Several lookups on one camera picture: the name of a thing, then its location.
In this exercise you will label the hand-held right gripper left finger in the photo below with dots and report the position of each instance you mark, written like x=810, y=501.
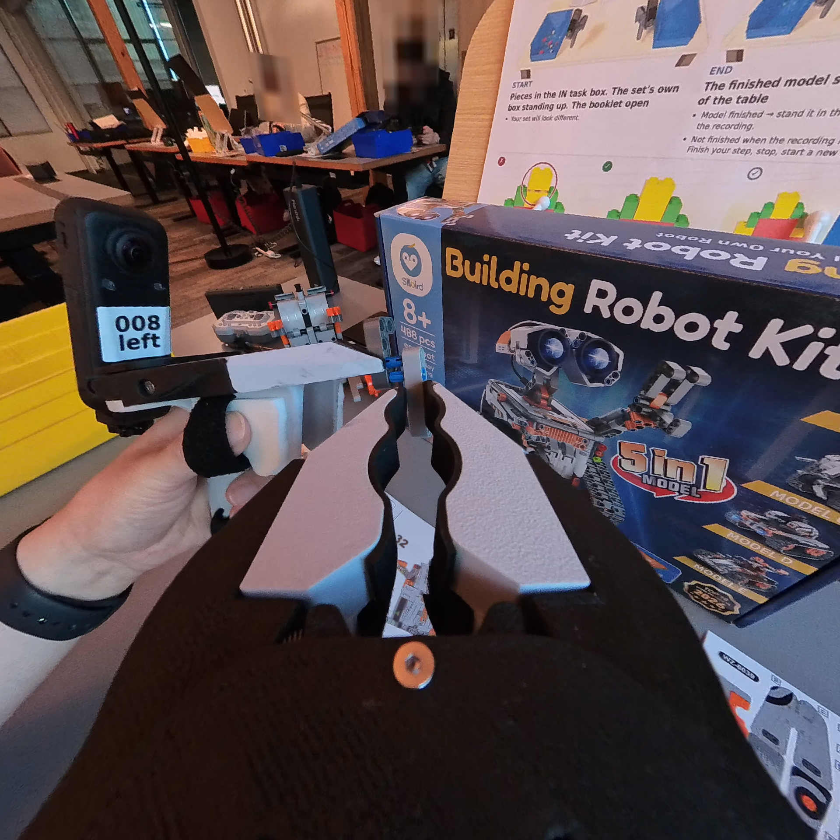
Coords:
x=315, y=525

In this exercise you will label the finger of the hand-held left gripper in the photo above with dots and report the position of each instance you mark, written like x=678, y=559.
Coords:
x=295, y=369

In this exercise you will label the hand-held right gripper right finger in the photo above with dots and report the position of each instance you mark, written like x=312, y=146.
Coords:
x=518, y=525

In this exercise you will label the grey holed beam with blue pin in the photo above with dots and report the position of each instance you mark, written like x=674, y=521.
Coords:
x=394, y=367

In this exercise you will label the short grey toy beam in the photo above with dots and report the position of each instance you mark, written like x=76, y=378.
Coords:
x=415, y=400

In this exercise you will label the person's left forearm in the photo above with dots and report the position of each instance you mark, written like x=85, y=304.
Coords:
x=23, y=676

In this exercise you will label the grey desk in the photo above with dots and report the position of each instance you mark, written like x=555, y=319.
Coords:
x=39, y=754

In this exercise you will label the person's left hand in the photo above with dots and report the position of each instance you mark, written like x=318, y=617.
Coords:
x=124, y=499

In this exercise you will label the partly built toy robot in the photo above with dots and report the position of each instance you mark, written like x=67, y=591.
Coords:
x=305, y=318

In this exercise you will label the grey battery motor unit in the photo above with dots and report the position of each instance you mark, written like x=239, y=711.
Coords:
x=246, y=321

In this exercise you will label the open white instruction booklet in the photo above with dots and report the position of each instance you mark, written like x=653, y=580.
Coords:
x=410, y=544

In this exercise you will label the black floor lamp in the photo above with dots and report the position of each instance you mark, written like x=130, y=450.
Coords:
x=226, y=257

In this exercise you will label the black upright device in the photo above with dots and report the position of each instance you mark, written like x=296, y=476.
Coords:
x=313, y=236

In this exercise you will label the red plastic bin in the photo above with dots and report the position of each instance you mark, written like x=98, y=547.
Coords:
x=358, y=224

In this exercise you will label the yellow plastic bin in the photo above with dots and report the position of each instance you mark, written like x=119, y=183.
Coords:
x=33, y=407

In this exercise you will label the robot kit box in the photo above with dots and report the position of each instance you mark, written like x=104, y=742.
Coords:
x=623, y=394

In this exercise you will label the blue plastic bin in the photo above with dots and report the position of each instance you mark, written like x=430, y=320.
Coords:
x=382, y=142
x=279, y=142

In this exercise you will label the black wrist band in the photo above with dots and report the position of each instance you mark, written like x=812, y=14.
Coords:
x=52, y=610

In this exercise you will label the wooden backboard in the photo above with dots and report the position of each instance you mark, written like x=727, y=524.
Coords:
x=479, y=98

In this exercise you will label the robot sticker sheet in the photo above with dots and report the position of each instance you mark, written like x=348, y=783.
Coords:
x=787, y=741

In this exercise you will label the white instruction poster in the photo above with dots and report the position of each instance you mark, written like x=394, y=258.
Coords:
x=623, y=131

